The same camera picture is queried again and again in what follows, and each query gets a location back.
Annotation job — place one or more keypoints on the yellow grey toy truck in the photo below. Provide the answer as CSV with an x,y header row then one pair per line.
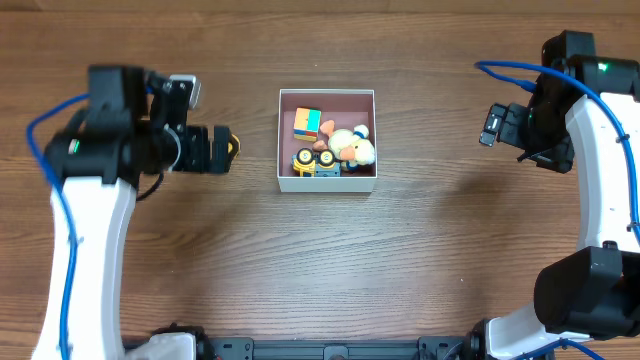
x,y
308,163

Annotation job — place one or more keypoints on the white square cardboard box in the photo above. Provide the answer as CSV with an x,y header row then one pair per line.
x,y
347,108

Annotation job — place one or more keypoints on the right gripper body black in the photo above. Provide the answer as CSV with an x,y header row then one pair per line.
x,y
542,159

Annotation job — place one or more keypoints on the multicoloured puzzle cube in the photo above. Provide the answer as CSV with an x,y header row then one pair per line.
x,y
306,124

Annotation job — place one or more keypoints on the yellow round gear toy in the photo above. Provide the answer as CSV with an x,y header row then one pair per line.
x,y
233,147

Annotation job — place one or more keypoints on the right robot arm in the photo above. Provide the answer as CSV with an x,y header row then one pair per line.
x,y
583,115

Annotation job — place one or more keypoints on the white plush duck toy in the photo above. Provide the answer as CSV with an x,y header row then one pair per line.
x,y
352,148

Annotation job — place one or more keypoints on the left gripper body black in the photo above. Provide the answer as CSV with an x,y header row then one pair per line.
x,y
201,148

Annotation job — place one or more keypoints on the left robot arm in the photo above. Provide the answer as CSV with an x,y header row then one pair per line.
x,y
130,122

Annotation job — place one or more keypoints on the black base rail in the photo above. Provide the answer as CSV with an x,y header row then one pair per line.
x,y
426,347

